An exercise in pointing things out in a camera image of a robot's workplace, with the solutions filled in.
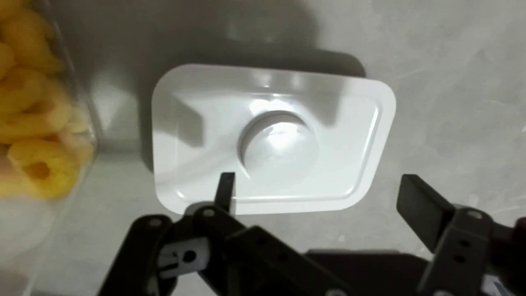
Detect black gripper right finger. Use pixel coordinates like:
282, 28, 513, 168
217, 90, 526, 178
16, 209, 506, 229
396, 173, 526, 296

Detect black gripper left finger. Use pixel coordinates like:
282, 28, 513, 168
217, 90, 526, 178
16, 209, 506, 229
97, 171, 351, 296

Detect white rectangular container lid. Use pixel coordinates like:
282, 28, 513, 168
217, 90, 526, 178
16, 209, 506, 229
149, 62, 398, 217

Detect yellow cereal rings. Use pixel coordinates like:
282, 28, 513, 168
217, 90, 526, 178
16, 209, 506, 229
0, 0, 93, 202

